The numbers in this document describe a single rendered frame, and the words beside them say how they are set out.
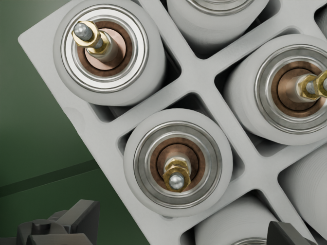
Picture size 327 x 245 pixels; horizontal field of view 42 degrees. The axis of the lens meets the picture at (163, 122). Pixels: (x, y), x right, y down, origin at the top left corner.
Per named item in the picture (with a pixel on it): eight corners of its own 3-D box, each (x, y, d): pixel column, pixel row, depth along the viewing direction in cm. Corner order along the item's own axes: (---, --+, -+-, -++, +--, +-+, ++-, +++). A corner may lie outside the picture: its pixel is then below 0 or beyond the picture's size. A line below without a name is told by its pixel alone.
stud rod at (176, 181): (184, 162, 35) (186, 177, 28) (182, 174, 35) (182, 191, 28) (172, 159, 35) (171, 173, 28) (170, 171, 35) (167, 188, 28)
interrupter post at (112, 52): (124, 55, 37) (118, 49, 33) (100, 68, 37) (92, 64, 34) (111, 30, 37) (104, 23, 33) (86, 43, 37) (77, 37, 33)
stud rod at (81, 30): (110, 49, 35) (90, 32, 27) (99, 55, 35) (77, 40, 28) (104, 38, 35) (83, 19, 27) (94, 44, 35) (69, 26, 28)
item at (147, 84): (181, 83, 54) (181, 71, 36) (115, 119, 55) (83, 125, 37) (145, 17, 54) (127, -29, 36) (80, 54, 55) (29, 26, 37)
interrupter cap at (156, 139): (222, 120, 37) (223, 120, 36) (221, 208, 37) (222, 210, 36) (134, 119, 37) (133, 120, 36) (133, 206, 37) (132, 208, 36)
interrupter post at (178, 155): (191, 150, 37) (192, 154, 33) (191, 178, 37) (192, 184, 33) (163, 149, 37) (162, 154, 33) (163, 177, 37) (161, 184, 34)
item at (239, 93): (256, 149, 54) (294, 169, 36) (205, 93, 54) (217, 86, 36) (314, 98, 54) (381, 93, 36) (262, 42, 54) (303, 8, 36)
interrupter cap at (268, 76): (294, 152, 36) (296, 153, 36) (234, 87, 36) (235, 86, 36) (362, 92, 36) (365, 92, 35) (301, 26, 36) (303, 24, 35)
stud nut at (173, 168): (193, 168, 30) (193, 170, 29) (187, 192, 30) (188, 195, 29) (166, 162, 30) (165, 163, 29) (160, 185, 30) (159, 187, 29)
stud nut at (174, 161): (191, 162, 33) (192, 163, 33) (187, 183, 33) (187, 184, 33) (167, 156, 33) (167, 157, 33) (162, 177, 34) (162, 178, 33)
